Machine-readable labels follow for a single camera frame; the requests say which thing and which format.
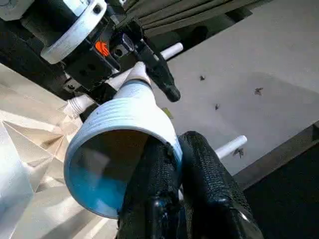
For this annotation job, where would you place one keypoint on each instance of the white plastic table top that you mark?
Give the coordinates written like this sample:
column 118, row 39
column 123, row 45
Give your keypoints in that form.
column 25, row 124

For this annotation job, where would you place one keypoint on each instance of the black cabinet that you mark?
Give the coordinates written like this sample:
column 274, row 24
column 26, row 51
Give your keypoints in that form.
column 286, row 199

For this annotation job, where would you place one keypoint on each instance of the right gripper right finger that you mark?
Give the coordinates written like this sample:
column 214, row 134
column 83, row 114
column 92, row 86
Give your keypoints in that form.
column 211, row 194

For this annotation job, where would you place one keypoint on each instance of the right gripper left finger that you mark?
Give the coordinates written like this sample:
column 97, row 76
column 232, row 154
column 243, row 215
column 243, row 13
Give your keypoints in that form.
column 149, row 194

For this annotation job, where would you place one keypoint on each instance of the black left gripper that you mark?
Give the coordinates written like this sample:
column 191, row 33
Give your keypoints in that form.
column 92, row 69

